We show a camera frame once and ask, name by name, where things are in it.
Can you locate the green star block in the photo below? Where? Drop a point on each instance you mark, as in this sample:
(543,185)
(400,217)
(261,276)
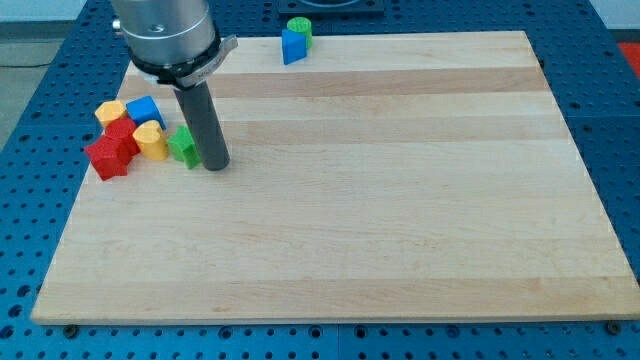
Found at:
(182,147)

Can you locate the blue triangle block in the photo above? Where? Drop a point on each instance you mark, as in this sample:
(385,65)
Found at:
(293,46)

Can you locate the green cylinder block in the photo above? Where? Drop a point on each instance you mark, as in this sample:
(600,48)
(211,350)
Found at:
(302,25)

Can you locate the wooden board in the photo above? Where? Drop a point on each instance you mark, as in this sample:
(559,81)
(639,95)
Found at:
(384,178)

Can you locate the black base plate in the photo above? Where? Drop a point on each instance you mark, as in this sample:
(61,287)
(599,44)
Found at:
(330,7)

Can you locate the red cylinder block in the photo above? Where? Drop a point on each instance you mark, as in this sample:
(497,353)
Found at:
(123,129)

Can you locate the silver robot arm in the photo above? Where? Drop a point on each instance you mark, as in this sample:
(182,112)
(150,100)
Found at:
(178,44)

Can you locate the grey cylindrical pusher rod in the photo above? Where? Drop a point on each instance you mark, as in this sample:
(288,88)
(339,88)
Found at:
(201,118)

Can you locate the yellow heart block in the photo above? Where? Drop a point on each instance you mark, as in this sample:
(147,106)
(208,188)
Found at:
(151,141)

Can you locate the red star block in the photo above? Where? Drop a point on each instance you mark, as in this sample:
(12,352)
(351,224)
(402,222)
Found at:
(109,157)

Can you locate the blue cube block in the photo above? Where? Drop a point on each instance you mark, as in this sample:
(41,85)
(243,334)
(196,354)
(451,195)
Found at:
(144,109)

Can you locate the yellow hexagon block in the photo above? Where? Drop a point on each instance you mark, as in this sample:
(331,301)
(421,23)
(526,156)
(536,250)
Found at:
(110,111)

